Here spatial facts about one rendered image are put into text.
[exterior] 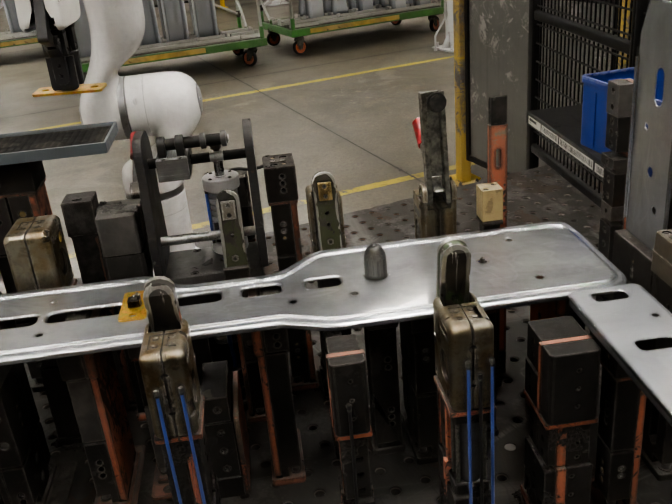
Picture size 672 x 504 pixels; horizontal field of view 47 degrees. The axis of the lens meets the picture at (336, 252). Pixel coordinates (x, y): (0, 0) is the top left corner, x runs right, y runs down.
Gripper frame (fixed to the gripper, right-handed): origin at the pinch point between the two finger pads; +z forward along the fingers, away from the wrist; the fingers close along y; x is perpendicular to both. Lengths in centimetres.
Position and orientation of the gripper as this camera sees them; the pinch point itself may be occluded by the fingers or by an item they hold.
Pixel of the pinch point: (65, 70)
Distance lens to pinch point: 102.1
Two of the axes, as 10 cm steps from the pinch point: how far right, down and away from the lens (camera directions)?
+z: 0.7, 9.0, 4.3
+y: 0.5, 4.3, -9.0
